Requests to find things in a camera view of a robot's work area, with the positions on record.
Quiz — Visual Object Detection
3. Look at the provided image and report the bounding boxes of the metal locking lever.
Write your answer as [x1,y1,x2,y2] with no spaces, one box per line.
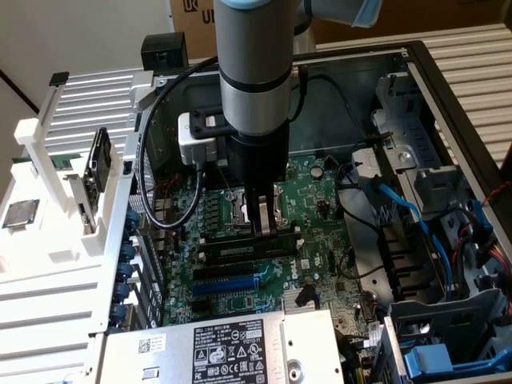
[215,162,235,195]

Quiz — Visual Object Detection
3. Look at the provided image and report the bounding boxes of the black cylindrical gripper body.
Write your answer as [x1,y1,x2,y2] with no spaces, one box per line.
[228,122,290,190]

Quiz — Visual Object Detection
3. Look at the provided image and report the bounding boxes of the plain brown cardboard box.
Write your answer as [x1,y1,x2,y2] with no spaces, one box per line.
[311,0,512,45]

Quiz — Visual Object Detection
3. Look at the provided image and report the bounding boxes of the metal CPU socket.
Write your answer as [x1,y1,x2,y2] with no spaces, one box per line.
[223,183,290,236]

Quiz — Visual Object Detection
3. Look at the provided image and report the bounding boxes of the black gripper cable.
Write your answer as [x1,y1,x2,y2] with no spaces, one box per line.
[288,65,310,123]

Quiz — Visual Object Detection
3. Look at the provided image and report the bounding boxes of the open grey PC case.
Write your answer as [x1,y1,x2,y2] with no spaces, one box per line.
[90,39,512,384]

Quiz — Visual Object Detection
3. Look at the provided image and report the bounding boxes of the black power cable with connector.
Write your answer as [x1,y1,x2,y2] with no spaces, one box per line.
[303,74,367,141]

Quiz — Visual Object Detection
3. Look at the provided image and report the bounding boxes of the long black expansion slot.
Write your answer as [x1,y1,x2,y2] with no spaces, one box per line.
[194,262,254,282]

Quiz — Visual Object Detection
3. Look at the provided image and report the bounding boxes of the blue expansion slot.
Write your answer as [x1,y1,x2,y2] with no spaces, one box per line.
[190,277,259,298]

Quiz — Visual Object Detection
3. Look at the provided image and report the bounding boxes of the silver CPU chip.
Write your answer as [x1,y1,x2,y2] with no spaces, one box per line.
[2,198,41,230]

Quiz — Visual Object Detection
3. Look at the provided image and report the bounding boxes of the black plastic card holder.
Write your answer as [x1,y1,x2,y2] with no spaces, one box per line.
[378,222,438,306]

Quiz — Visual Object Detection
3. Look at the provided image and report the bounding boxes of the blue SATA wire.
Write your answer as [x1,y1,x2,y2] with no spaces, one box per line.
[366,175,459,299]

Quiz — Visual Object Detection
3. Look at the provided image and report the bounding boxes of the black angled data connector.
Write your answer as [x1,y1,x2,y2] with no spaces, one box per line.
[298,282,317,308]

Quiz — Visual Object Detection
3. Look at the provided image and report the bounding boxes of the black plastic box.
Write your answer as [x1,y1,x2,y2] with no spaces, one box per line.
[140,34,189,76]

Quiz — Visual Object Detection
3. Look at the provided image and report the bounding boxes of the thin red wire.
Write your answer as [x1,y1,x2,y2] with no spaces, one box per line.
[154,177,181,241]

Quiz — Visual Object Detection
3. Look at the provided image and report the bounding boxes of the black camera cable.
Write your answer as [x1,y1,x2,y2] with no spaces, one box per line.
[138,55,221,233]

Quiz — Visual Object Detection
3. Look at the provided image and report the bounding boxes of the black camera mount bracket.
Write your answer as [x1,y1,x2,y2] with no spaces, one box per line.
[186,106,236,140]

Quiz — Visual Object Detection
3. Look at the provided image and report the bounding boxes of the silver chipset heat sink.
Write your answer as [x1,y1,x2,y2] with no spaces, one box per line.
[282,286,322,312]

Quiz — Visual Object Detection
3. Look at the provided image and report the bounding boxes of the printed brown cardboard box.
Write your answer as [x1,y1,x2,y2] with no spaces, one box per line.
[170,0,219,61]

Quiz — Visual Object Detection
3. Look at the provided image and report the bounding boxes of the black graphics card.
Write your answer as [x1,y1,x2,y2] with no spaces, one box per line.
[81,126,114,237]

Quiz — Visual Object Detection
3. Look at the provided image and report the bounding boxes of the green Dell motherboard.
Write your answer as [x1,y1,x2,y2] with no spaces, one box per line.
[154,154,373,333]

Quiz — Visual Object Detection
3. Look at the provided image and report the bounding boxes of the white parts rack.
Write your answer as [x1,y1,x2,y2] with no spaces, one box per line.
[0,71,135,283]

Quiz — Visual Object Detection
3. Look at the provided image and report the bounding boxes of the black RAM slot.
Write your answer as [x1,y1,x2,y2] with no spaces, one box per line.
[203,250,304,268]

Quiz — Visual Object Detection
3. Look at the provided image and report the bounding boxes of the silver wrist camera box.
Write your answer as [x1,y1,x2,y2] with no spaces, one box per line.
[177,113,220,166]

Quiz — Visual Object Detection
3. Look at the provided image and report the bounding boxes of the red black twisted wire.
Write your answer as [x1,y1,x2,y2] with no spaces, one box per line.
[481,179,512,208]

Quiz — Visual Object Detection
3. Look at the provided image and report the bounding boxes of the red yellow power wires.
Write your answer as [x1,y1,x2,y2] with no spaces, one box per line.
[475,235,512,274]

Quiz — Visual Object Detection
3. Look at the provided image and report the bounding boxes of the blue plastic drive bracket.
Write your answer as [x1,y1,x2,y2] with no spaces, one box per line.
[402,343,512,382]

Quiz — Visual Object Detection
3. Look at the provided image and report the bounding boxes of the silver power supply unit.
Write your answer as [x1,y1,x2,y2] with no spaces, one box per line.
[98,307,346,384]

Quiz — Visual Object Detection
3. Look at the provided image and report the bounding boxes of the grey metal disk bay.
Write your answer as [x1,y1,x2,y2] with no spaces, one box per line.
[370,71,470,215]

